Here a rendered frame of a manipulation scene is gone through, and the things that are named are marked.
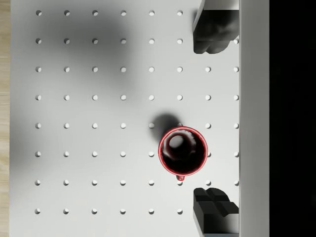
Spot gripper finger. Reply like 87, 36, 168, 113
192, 0, 239, 54
193, 187, 239, 235

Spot red mug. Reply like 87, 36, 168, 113
158, 126, 208, 181

